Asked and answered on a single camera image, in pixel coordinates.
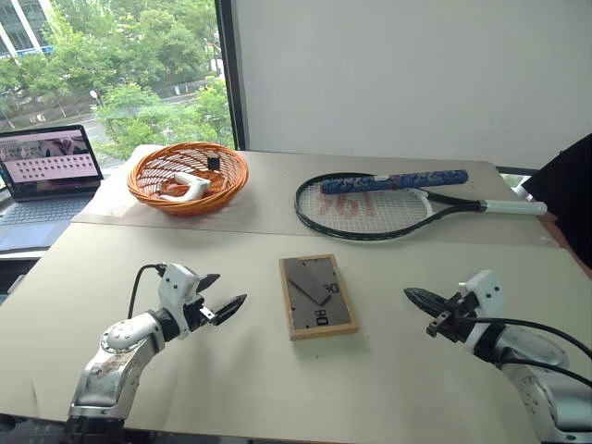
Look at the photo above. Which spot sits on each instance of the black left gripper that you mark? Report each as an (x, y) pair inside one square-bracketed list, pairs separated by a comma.
[(198, 312)]

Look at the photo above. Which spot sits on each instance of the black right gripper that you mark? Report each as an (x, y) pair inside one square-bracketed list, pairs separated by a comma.
[(455, 319)]

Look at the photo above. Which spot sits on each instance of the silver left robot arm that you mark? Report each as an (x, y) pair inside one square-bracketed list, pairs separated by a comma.
[(115, 351)]

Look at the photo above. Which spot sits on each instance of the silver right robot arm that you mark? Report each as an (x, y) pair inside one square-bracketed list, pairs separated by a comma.
[(536, 384)]

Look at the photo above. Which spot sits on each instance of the grey open laptop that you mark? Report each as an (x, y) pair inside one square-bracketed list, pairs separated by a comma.
[(46, 203)]

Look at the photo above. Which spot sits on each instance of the beige cardboard sheet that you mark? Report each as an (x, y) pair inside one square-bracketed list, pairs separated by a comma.
[(273, 194), (277, 379)]

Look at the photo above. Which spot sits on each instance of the black tennis racket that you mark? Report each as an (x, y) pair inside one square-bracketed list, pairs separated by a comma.
[(462, 203)]

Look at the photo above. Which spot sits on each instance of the orange woven basket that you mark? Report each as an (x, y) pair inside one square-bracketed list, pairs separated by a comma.
[(152, 194)]

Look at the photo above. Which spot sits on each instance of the blue patterned grip tube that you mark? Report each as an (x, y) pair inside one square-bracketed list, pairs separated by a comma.
[(393, 181)]

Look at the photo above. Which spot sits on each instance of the small black cube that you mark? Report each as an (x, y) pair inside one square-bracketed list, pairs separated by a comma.
[(213, 164)]

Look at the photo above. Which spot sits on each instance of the large black cloth shape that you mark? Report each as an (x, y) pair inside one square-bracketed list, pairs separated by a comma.
[(569, 199)]

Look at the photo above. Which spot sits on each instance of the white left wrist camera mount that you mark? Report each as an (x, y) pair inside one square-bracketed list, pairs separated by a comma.
[(176, 287)]

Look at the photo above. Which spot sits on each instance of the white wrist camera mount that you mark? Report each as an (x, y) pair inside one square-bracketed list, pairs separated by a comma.
[(176, 287), (488, 296)]

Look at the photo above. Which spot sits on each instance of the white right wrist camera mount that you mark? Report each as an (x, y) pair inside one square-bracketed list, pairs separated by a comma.
[(488, 296)]

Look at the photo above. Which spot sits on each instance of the wooden framed grey board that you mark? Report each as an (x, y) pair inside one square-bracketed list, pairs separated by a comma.
[(319, 300)]

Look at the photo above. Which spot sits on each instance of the black window frame post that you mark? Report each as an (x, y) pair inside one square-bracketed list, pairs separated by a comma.
[(230, 69)]

